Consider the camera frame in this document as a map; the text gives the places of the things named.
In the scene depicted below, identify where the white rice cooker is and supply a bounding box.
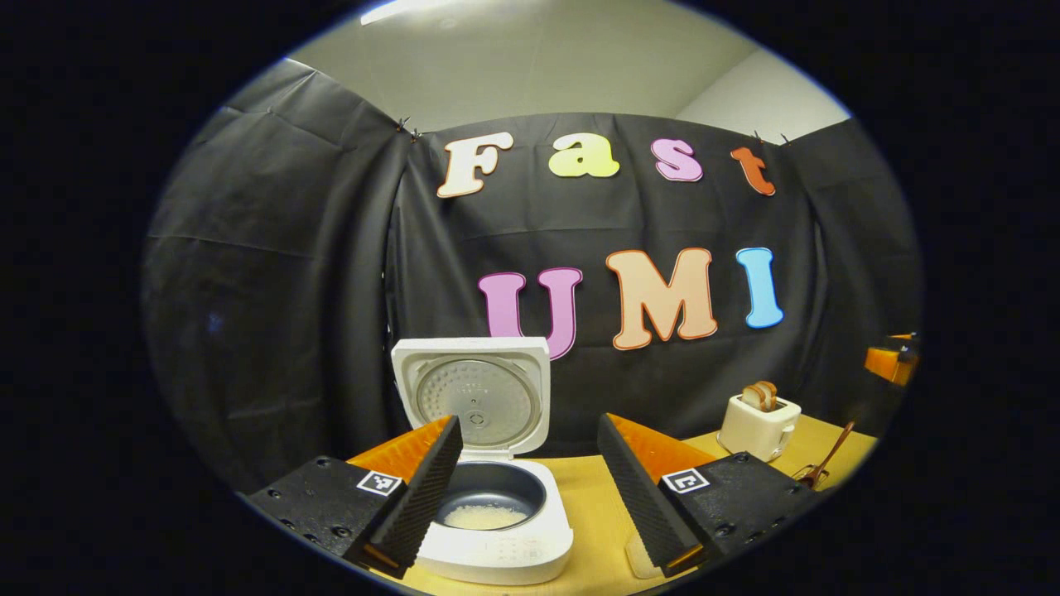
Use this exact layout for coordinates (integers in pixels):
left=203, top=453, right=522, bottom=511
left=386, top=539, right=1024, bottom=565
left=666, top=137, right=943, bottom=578
left=391, top=337, right=574, bottom=586

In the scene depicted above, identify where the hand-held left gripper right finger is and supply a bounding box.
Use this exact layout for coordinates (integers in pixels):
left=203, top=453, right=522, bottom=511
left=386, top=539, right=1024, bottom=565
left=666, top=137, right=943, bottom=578
left=598, top=414, right=817, bottom=578

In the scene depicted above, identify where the white toaster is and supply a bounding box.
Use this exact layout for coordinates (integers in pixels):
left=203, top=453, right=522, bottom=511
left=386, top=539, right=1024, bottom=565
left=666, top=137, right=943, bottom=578
left=716, top=393, right=802, bottom=463

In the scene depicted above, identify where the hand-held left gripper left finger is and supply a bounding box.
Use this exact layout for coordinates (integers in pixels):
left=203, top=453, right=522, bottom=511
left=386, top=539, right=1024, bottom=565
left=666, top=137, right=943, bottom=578
left=244, top=416, right=463, bottom=579

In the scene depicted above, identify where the white rice heap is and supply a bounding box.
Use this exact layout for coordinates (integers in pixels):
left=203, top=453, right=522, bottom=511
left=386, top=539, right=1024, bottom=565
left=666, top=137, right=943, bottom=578
left=445, top=505, right=528, bottom=531

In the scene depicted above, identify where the clear plastic rice container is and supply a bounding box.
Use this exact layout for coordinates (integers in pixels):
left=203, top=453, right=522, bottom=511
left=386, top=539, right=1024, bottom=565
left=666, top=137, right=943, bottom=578
left=625, top=530, right=663, bottom=580

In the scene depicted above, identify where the ceiling light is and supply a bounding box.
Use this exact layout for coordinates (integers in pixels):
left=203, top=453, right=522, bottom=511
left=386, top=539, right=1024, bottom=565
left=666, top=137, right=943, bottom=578
left=360, top=0, right=465, bottom=26

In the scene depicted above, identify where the brown wooden spoon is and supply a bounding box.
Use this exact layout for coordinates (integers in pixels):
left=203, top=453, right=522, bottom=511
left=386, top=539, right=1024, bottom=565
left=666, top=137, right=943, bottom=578
left=799, top=421, right=856, bottom=489

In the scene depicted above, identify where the black backdrop cloth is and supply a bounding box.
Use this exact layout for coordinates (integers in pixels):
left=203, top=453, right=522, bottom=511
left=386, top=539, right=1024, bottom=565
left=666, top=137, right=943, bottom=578
left=141, top=58, right=924, bottom=497

